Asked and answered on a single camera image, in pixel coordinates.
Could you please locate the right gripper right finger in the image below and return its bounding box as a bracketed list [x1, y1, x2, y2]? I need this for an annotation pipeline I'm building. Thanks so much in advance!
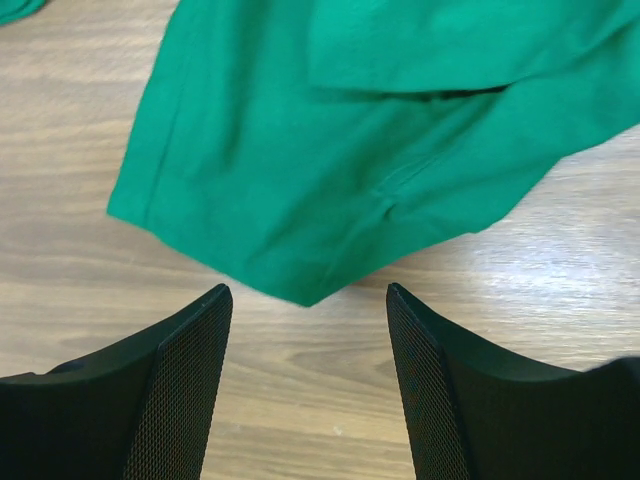
[386, 283, 639, 479]

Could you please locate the green t shirt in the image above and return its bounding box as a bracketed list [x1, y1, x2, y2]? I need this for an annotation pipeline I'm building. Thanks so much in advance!
[0, 0, 640, 307]

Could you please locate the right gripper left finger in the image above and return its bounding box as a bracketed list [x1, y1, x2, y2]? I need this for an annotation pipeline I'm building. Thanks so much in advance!
[1, 284, 233, 479]

